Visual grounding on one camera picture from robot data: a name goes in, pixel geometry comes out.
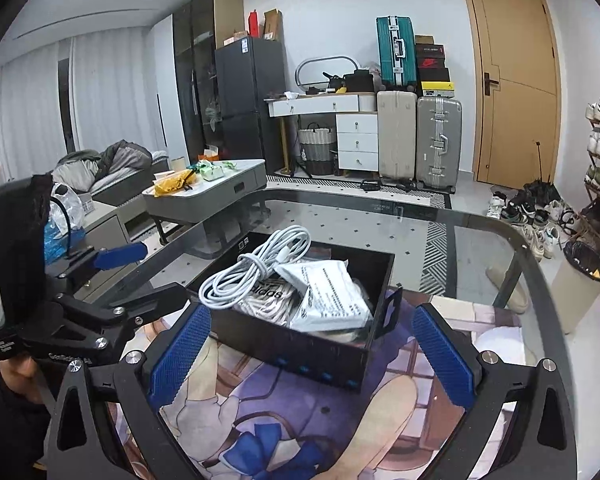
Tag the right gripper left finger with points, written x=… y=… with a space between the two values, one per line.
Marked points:
x=172 y=353

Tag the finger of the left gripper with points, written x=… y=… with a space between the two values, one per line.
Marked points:
x=114 y=258
x=147 y=307

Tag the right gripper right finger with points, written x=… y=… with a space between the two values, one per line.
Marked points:
x=450 y=354

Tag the white printed plastic package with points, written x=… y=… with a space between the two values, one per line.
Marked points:
x=333 y=302

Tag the left hand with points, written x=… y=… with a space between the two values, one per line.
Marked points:
x=20 y=374

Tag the anime printed desk mat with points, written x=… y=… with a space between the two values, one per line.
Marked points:
x=236 y=417

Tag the grey sofa with clothes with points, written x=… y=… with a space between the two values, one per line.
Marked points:
x=113 y=176

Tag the grey coffee table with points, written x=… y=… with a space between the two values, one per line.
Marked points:
x=191 y=196

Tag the black storage box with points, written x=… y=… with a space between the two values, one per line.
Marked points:
x=340 y=359

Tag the pile of shoes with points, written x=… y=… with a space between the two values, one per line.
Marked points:
x=538 y=212

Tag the black refrigerator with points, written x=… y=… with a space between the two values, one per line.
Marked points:
x=250 y=72

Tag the woven laundry basket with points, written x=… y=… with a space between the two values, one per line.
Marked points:
x=317 y=147

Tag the silver suitcase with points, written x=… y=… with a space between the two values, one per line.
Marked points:
x=438 y=142

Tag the beige suitcase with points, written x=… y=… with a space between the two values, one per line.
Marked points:
x=396 y=114

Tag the white drawer desk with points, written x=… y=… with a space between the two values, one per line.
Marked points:
x=353 y=116

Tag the oval mirror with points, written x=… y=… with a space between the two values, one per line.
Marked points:
x=319 y=72

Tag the stack of shoe boxes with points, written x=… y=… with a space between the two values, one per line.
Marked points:
x=433 y=74

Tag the wooden door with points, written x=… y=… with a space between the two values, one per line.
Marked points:
x=519 y=94

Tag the teal suitcase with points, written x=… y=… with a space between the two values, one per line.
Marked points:
x=397 y=53

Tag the left tracking camera box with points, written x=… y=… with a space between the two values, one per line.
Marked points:
x=24 y=212

